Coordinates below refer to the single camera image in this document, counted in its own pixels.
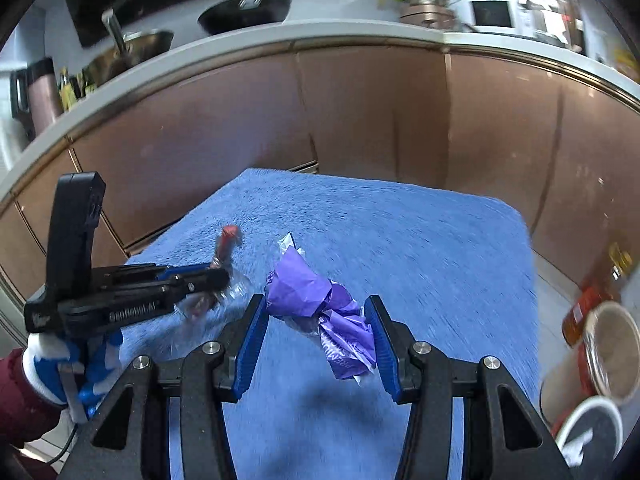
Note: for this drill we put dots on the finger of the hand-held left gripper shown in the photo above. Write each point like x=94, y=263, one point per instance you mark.
x=180, y=271
x=200, y=285

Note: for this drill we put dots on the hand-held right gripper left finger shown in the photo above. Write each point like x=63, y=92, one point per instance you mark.
x=247, y=350

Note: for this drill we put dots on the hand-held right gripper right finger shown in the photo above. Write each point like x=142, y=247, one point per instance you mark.
x=385, y=350

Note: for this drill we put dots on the crushed clear bottle red cap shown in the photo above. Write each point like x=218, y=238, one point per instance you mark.
x=222, y=255

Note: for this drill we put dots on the purple plastic wrapper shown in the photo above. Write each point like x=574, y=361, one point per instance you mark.
x=300, y=285

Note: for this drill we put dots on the person's left forearm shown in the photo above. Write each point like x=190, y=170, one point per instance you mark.
x=20, y=400

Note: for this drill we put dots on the beige round trash bin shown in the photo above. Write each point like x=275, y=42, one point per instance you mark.
x=612, y=350

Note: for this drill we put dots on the person's left hand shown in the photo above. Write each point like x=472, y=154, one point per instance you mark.
x=55, y=365

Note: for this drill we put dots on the blue towel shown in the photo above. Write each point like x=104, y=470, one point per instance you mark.
x=400, y=240

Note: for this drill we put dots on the sauce bottle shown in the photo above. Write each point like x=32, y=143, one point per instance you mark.
x=69, y=91

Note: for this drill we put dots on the steel pot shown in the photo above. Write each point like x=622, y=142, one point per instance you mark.
x=135, y=52

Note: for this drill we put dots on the steel ladle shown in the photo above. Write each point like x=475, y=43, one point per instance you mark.
x=116, y=30

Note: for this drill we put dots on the amber oil bottle yellow cap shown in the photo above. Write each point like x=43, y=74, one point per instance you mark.
x=595, y=290

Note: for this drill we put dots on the round container dark inside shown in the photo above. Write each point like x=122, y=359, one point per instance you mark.
x=592, y=425

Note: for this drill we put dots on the brown kitchen cabinets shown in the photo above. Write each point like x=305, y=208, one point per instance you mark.
x=350, y=110

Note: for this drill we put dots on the black wok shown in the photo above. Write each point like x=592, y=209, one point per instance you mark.
x=240, y=15

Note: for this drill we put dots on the white microwave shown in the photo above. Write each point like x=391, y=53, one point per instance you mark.
x=492, y=14

